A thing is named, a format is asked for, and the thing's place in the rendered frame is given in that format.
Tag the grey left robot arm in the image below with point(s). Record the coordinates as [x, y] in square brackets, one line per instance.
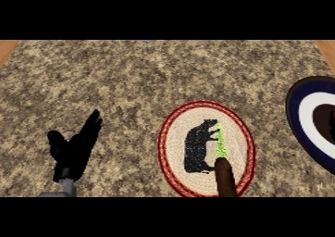
[69, 187]

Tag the blue and white round plate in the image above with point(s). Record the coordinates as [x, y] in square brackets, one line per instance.
[306, 111]

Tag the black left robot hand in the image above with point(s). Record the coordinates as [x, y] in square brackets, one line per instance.
[74, 151]

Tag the oval woven red-rimmed placemat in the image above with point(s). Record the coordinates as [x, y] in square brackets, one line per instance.
[200, 182]

